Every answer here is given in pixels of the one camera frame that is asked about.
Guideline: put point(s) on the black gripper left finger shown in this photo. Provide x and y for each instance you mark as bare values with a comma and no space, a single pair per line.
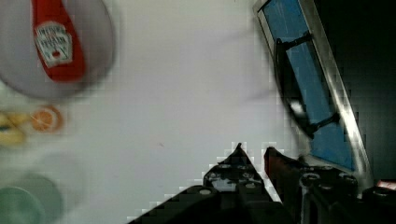
232,192

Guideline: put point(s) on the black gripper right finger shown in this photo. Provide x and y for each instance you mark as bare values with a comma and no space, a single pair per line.
326,195

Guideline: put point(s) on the black toaster oven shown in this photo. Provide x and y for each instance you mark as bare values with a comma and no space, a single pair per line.
362,35

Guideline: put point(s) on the green cup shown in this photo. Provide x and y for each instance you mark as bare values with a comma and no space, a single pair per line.
31,199

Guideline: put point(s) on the yellow toy with orange slice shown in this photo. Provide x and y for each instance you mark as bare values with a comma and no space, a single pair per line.
17,128

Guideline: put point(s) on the red ketchup bottle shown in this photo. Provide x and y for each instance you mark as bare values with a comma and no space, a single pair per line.
56,41

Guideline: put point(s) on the grey oval plate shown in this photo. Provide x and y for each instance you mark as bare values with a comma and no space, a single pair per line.
21,69

